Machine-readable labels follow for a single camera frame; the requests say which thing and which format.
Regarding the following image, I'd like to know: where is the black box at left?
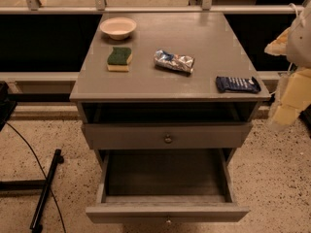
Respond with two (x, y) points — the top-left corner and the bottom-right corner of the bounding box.
(0, 82), (17, 131)

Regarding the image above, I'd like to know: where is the white bowl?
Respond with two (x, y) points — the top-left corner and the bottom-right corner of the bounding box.
(99, 17), (137, 40)

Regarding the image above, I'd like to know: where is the black stand base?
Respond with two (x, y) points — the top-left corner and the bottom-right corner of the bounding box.
(0, 149), (64, 233)

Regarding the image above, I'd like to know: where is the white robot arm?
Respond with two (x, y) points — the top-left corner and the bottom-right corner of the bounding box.
(264, 4), (311, 130)

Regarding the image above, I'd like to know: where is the grey top drawer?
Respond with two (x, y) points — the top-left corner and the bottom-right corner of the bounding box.
(82, 122), (252, 150)

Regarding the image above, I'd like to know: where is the grey wooden drawer cabinet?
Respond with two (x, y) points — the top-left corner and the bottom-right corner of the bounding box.
(69, 11), (272, 167)

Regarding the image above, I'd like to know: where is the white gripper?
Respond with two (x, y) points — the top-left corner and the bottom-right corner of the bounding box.
(264, 28), (311, 130)

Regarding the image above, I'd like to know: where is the metal railing frame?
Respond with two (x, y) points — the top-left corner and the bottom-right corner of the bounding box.
(0, 0), (311, 16)

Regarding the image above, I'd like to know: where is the dark blue snack packet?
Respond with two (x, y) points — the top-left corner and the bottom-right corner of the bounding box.
(216, 77), (261, 93)

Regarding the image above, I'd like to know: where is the black floor cable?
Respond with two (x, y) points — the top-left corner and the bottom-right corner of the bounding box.
(5, 121), (68, 233)

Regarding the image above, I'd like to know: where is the crumpled silver foil bag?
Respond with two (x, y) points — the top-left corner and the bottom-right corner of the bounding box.
(154, 50), (194, 74)

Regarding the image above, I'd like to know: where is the green yellow sponge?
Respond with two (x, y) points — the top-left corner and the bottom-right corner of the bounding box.
(107, 47), (132, 72)

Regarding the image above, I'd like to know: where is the grey drawer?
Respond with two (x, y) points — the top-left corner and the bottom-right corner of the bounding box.
(86, 150), (249, 223)
(82, 122), (252, 150)

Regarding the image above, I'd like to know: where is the white hanging cable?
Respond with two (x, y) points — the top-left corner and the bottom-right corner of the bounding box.
(270, 2), (305, 97)

